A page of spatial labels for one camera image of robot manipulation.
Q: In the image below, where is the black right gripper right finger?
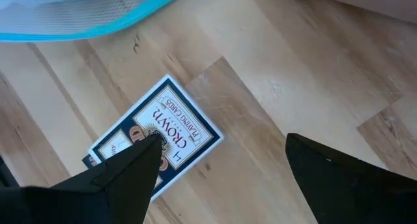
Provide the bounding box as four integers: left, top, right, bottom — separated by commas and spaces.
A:
285, 132, 417, 224

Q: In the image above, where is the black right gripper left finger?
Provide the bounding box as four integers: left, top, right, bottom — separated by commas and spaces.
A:
0, 133, 164, 224

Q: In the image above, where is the navy playing cards box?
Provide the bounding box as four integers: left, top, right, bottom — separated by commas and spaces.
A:
81, 73, 225, 202

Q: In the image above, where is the teal-edged mesh zipper pouch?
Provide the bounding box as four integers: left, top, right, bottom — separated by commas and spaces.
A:
0, 0, 190, 44

